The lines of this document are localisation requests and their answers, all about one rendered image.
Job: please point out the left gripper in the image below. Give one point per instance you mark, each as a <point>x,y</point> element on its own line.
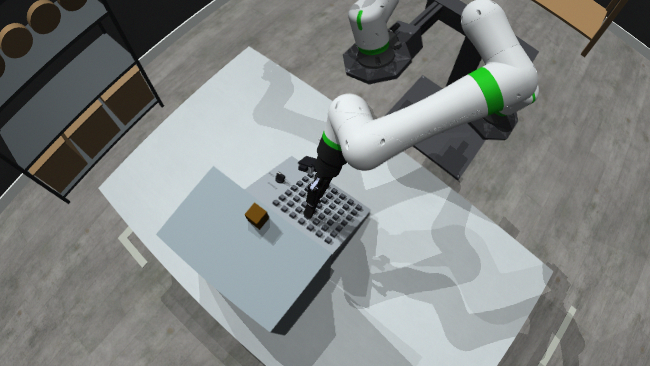
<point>322,179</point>

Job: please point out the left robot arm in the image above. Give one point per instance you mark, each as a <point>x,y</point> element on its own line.
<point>508,80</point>

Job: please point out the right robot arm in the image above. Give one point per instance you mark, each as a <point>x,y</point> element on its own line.
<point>368,20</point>

